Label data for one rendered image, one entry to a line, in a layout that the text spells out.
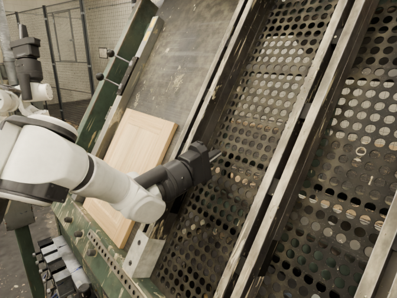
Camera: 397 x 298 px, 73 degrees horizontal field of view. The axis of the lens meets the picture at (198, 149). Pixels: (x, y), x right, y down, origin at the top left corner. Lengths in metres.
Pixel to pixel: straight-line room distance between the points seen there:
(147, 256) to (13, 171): 0.53
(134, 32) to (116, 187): 1.21
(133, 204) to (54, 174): 0.18
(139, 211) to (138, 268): 0.34
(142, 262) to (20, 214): 0.82
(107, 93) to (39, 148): 1.13
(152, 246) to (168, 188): 0.28
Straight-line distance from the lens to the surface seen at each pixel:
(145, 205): 0.57
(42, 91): 1.21
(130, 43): 1.62
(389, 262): 0.58
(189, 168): 0.68
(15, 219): 1.56
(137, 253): 0.88
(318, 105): 0.64
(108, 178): 0.50
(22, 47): 1.27
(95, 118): 1.56
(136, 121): 1.18
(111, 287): 1.01
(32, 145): 0.46
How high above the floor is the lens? 1.54
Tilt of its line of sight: 20 degrees down
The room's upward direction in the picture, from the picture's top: straight up
